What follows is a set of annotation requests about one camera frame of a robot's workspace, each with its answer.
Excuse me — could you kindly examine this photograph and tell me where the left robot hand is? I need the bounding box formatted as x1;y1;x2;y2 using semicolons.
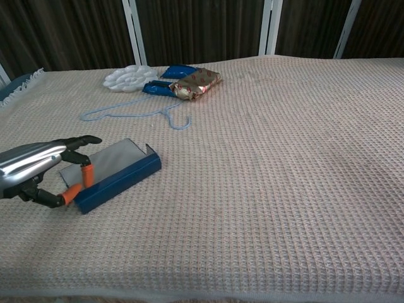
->
0;134;103;209

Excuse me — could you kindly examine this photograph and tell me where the blue glasses case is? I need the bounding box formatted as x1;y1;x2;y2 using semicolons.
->
59;138;163;215

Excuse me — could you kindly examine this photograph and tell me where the teal padded table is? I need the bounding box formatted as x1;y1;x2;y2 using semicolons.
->
0;73;40;102

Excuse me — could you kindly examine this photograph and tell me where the white flower paint palette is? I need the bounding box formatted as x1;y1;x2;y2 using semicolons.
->
103;64;159;94

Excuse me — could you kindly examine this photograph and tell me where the blue snack packet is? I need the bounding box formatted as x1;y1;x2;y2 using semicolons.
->
141;80;176;98
160;64;200;80

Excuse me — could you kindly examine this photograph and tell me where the gold red printed packet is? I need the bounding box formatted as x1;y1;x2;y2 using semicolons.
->
169;66;223;102

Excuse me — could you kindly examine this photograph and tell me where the beige waffle weave cloth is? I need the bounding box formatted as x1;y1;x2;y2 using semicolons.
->
0;55;404;299

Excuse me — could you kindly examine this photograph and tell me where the light blue wire hanger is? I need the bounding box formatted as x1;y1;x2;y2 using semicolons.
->
78;93;193;131

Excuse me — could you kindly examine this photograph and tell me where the white screen frame post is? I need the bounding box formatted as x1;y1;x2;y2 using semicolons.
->
333;0;362;60
121;0;148;66
258;0;283;57
0;62;12;86

